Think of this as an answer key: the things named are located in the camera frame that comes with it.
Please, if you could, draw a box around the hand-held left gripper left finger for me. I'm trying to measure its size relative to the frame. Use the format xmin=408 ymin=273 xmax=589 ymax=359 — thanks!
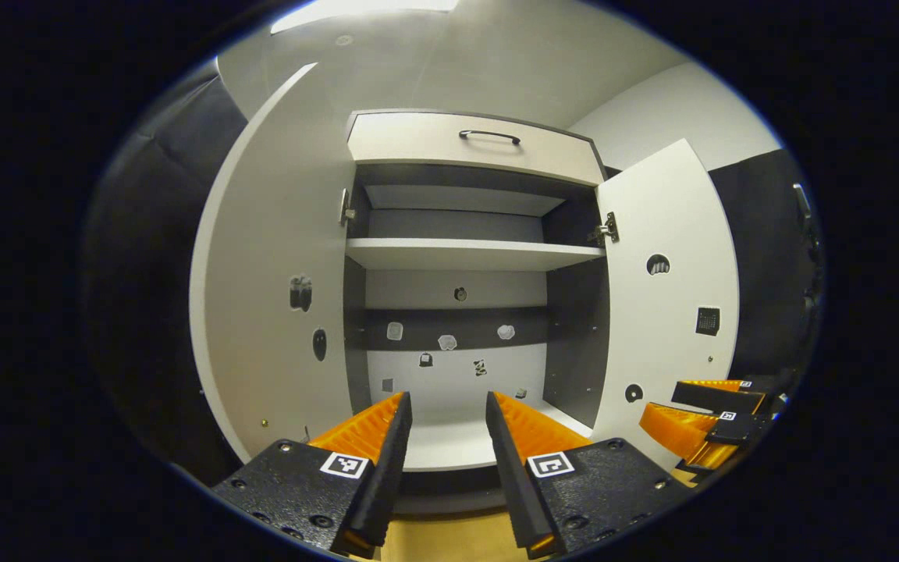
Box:
xmin=211 ymin=392 xmax=413 ymax=559

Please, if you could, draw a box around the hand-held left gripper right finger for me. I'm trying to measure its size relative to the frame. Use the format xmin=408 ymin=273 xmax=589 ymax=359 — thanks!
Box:
xmin=485 ymin=392 xmax=692 ymax=559

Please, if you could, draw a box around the grey cabinet door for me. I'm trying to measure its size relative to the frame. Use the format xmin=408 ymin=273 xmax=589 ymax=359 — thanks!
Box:
xmin=188 ymin=62 xmax=357 ymax=463
xmin=592 ymin=139 xmax=741 ymax=469

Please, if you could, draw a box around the grey double-door shoe cabinet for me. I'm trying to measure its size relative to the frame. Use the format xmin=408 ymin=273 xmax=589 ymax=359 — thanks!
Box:
xmin=188 ymin=62 xmax=741 ymax=516

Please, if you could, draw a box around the metal right door hinge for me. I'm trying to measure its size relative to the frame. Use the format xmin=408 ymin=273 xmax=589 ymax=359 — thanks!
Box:
xmin=586 ymin=212 xmax=620 ymax=247

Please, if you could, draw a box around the grey cabinet drawer front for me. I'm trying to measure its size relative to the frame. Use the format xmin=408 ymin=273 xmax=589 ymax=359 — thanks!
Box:
xmin=346 ymin=111 xmax=606 ymax=187

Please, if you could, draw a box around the black backdrop cloth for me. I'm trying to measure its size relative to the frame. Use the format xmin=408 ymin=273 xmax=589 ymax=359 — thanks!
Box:
xmin=83 ymin=66 xmax=823 ymax=485

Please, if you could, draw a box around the black drawer handle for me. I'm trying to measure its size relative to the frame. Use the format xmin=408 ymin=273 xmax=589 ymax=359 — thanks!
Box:
xmin=459 ymin=130 xmax=522 ymax=147

